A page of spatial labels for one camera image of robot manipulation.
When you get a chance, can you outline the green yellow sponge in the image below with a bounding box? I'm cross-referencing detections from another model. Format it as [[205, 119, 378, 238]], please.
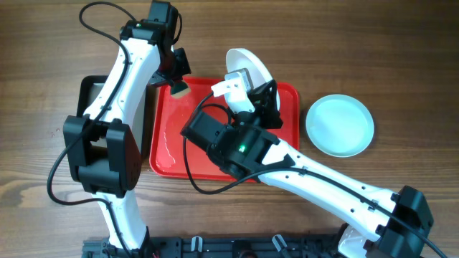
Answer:
[[170, 80, 191, 99]]

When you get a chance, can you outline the white round plate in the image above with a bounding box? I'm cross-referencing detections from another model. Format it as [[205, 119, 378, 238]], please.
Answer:
[[224, 48, 273, 113]]

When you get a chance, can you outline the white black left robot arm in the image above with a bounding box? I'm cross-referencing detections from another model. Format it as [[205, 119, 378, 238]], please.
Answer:
[[63, 19, 190, 257]]

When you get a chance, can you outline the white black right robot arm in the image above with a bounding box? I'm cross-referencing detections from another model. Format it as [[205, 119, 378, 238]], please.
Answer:
[[205, 68, 444, 257]]

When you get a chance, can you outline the black water tray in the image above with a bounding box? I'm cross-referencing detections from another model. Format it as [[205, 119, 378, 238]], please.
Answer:
[[76, 75, 156, 160]]

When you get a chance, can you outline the red plastic tray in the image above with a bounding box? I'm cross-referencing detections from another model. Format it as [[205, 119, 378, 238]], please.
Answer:
[[149, 77, 300, 181]]

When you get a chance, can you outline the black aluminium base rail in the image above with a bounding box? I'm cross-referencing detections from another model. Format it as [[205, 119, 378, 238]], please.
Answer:
[[81, 233, 359, 258]]

